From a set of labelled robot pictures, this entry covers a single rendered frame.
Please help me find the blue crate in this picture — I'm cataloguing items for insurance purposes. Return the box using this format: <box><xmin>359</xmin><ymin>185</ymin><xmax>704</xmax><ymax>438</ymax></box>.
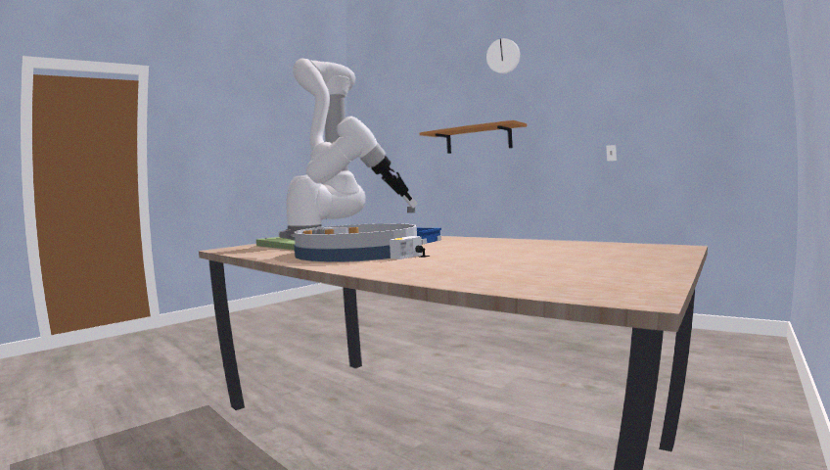
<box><xmin>417</xmin><ymin>228</ymin><xmax>441</xmax><ymax>245</ymax></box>

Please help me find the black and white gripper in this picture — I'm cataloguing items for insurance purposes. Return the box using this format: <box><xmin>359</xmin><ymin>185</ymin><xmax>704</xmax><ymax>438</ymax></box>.
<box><xmin>371</xmin><ymin>156</ymin><xmax>418</xmax><ymax>209</ymax></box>

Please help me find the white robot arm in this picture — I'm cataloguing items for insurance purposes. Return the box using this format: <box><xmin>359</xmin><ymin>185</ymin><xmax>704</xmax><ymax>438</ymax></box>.
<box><xmin>279</xmin><ymin>59</ymin><xmax>386</xmax><ymax>240</ymax></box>

